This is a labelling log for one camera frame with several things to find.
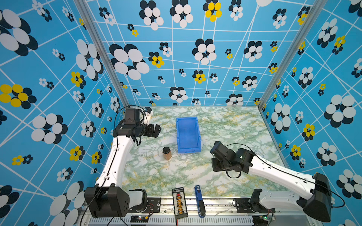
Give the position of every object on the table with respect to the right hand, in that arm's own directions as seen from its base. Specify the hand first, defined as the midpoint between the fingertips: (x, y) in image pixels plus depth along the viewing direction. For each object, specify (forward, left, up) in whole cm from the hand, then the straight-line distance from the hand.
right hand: (213, 165), depth 77 cm
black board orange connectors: (-17, +18, -9) cm, 26 cm away
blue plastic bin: (+24, +13, -13) cm, 30 cm away
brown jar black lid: (+8, +27, -2) cm, 28 cm away
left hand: (+17, +34, +12) cm, 40 cm away
